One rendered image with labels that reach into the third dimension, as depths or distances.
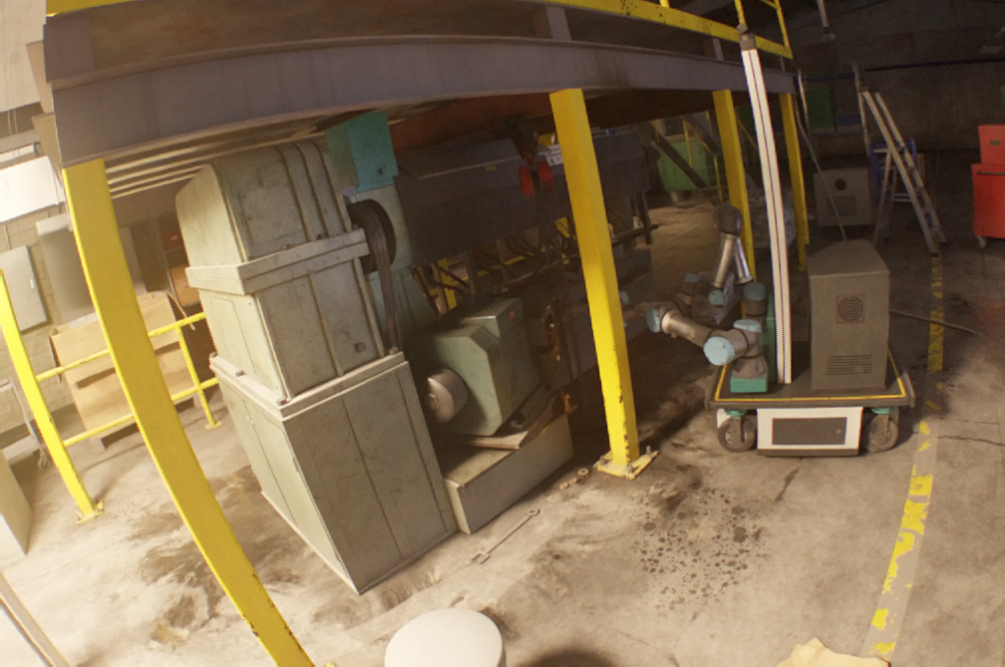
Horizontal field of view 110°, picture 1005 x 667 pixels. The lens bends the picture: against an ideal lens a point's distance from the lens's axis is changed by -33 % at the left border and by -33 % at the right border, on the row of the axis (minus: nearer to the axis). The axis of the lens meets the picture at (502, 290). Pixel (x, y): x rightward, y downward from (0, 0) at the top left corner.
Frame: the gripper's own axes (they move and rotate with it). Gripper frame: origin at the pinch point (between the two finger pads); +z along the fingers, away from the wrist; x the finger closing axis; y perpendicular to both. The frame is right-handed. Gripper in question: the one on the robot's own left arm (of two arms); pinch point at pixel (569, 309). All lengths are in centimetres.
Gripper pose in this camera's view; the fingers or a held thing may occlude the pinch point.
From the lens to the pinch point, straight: 273.6
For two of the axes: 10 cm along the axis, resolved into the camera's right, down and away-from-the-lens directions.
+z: -9.8, 2.1, 0.0
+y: -2.0, -9.5, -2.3
